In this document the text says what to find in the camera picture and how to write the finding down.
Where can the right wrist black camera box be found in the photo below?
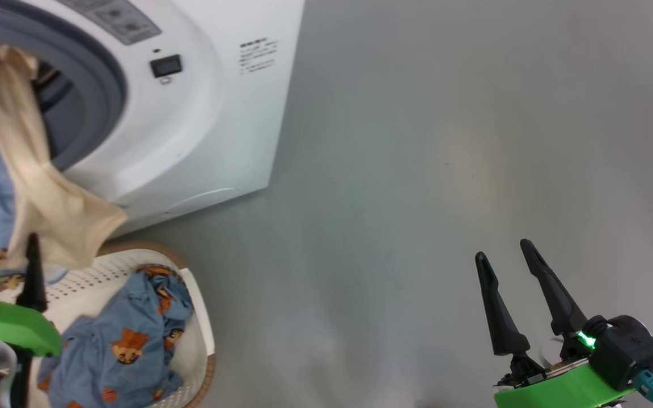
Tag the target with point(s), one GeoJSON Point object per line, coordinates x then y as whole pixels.
{"type": "Point", "coordinates": [627, 351]}

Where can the grey warning sticker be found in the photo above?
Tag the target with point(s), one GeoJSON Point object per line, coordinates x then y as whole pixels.
{"type": "Point", "coordinates": [111, 17]}

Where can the blue cartoon garment cream part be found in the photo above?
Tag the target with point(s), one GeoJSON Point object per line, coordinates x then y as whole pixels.
{"type": "Point", "coordinates": [49, 198]}

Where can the white front-load washing machine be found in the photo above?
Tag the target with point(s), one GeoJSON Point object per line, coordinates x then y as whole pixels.
{"type": "Point", "coordinates": [207, 113]}

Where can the round white filter cover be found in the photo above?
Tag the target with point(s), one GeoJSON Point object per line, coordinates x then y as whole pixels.
{"type": "Point", "coordinates": [202, 202]}

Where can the black door latch socket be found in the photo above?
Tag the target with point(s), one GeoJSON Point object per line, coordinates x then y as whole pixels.
{"type": "Point", "coordinates": [166, 66]}

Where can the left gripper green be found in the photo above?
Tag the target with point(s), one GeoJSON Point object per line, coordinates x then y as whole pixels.
{"type": "Point", "coordinates": [9, 326]}

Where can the blue cartoon print garment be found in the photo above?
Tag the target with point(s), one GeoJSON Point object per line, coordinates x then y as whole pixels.
{"type": "Point", "coordinates": [111, 340]}

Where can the white perforated basket brown rim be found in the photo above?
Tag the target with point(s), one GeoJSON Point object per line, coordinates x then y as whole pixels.
{"type": "Point", "coordinates": [94, 277]}

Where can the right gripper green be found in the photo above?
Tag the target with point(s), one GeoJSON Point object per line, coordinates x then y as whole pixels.
{"type": "Point", "coordinates": [559, 391]}

